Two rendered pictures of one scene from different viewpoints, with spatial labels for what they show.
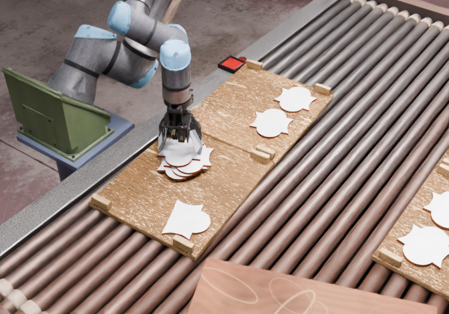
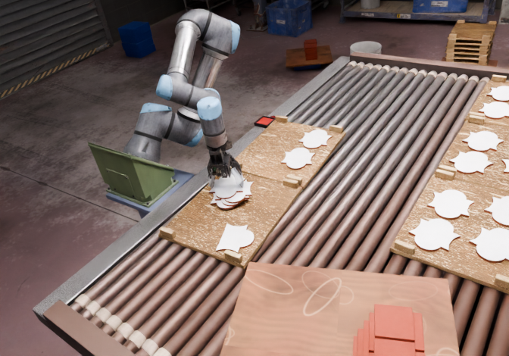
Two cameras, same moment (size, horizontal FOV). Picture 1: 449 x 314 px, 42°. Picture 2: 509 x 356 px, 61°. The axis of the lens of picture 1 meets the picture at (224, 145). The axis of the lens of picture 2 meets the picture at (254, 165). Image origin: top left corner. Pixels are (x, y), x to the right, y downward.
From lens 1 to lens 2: 0.20 m
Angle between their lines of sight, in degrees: 7
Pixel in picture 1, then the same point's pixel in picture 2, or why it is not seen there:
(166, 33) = (201, 94)
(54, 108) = (128, 167)
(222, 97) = (258, 145)
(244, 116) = (276, 156)
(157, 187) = (210, 217)
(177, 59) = (210, 110)
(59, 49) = not seen: hidden behind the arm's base
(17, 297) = (103, 313)
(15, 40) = (117, 138)
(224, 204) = (265, 222)
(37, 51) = not seen: hidden behind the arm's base
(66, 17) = not seen: hidden behind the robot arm
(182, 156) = (229, 190)
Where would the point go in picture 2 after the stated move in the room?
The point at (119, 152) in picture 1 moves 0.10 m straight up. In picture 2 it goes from (182, 195) to (175, 174)
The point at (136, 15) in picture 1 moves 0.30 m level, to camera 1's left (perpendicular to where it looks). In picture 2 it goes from (176, 82) to (88, 95)
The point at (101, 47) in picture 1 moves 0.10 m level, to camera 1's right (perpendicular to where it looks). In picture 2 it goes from (160, 117) to (184, 114)
